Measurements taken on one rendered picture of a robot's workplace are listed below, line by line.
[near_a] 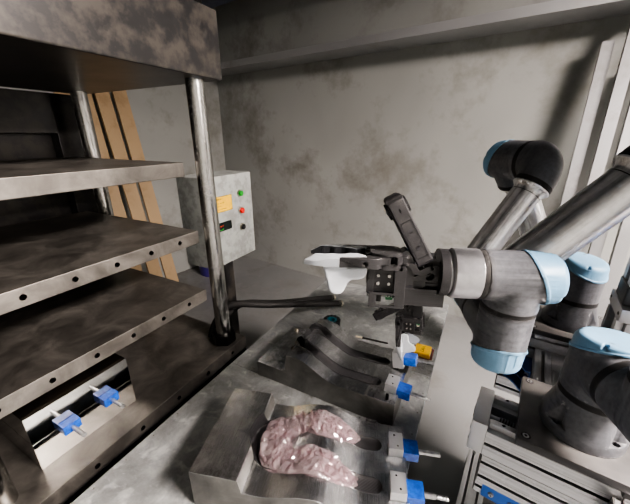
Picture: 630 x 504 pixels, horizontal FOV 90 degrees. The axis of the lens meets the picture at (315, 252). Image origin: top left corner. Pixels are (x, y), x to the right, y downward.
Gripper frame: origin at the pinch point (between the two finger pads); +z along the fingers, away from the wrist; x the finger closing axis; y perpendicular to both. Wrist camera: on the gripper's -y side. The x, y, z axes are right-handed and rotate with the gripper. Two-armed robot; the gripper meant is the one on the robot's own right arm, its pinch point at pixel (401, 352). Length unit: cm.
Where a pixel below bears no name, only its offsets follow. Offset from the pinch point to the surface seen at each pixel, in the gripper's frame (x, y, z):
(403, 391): -12.8, 3.6, 5.9
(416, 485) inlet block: -35.7, 11.5, 13.9
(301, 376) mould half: -17.7, -29.3, 5.7
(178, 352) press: -21, -87, 6
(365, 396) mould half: -17.7, -6.8, 7.2
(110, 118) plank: 82, -279, -138
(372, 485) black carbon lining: -38.9, 2.0, 14.9
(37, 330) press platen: -59, -102, -17
